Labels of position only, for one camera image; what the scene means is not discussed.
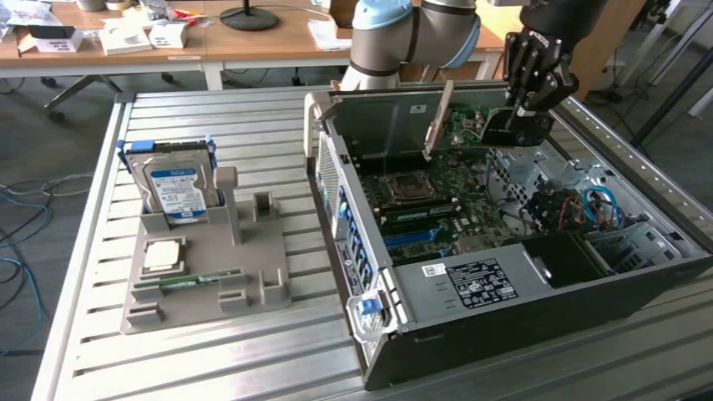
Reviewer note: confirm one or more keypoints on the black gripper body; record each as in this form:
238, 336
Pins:
563, 16

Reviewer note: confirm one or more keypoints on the black graphics card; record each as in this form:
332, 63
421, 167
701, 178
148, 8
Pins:
512, 131

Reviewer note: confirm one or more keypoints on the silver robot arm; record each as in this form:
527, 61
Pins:
384, 42

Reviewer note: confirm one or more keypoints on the white table leg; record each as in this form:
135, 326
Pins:
647, 42

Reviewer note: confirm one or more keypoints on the black metal pole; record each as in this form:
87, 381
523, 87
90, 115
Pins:
668, 83

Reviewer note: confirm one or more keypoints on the green motherboard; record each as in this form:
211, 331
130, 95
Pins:
484, 217

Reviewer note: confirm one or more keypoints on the brown cardboard box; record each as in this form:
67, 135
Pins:
340, 12

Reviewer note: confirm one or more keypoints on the white paper stack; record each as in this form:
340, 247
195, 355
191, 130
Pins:
328, 39

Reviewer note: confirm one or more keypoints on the CPU socket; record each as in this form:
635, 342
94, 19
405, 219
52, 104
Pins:
411, 188

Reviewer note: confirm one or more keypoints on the silver disk bay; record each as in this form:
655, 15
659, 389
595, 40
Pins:
640, 246

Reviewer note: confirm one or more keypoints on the chipset heatsink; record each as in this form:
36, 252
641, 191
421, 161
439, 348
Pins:
471, 245

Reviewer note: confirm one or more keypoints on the wooden office desk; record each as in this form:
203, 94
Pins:
279, 42
83, 58

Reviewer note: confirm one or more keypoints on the blue expansion slot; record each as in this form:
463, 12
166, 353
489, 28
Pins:
412, 239

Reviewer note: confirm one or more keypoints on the black lamp base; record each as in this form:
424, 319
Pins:
248, 21

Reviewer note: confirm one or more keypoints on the grey power supply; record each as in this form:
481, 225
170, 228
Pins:
423, 292

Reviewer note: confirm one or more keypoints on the open PC case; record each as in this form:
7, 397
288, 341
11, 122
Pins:
501, 334

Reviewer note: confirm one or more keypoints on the red and yellow item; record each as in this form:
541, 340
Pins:
190, 17

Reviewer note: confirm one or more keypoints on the blue case latch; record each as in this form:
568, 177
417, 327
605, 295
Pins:
368, 305

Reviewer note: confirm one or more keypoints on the small white labelled box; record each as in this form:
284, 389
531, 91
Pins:
167, 37

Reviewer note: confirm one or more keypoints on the white printed packet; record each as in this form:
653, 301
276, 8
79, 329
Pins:
155, 9

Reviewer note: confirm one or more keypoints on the hard disk with blue rails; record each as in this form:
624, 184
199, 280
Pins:
172, 188

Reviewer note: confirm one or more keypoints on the white packaging tray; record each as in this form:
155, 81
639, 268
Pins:
126, 42

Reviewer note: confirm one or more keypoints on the grey parts rack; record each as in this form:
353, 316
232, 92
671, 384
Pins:
212, 259

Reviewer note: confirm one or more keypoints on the tape roll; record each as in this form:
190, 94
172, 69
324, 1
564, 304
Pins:
118, 4

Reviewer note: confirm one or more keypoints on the grey cup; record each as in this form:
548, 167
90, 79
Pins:
91, 5

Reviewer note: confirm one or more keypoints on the green RAM stick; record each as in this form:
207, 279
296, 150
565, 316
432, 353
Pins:
190, 279

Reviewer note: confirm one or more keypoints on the office chair base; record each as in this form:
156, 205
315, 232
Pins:
83, 85

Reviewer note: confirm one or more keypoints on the silver CPU chip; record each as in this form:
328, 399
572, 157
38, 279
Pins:
163, 255

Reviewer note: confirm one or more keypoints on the white box with black opening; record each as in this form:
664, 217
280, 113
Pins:
56, 44

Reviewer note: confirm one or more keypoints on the brown cardboard piece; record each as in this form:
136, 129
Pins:
24, 42

